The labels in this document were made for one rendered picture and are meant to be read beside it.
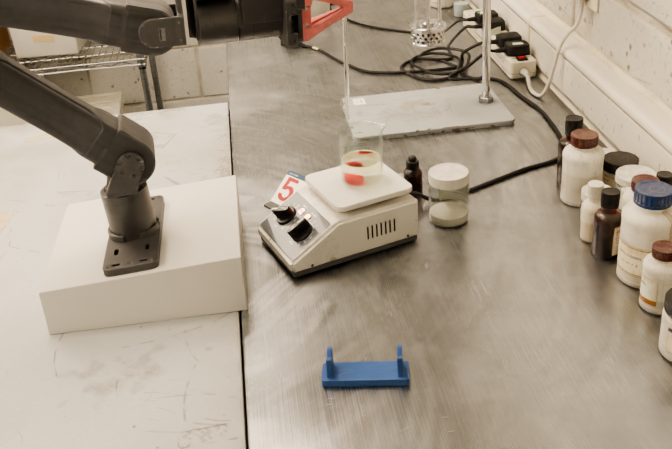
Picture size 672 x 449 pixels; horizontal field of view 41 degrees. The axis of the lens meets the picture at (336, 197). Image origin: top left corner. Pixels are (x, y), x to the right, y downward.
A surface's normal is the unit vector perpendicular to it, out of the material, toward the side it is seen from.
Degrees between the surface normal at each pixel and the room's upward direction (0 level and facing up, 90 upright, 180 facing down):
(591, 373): 0
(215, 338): 0
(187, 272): 90
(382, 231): 90
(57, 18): 91
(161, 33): 88
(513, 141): 0
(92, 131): 77
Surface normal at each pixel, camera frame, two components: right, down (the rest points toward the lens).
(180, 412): -0.07, -0.89
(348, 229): 0.44, 0.39
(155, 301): 0.12, 0.45
